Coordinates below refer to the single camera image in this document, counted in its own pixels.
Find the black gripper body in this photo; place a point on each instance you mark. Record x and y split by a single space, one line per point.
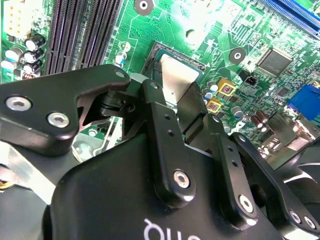
120 195

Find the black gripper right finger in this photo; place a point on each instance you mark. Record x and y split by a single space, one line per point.
237 182

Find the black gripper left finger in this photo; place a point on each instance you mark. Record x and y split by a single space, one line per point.
100 80

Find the silver square CPU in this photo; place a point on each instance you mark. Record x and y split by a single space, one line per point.
175 77

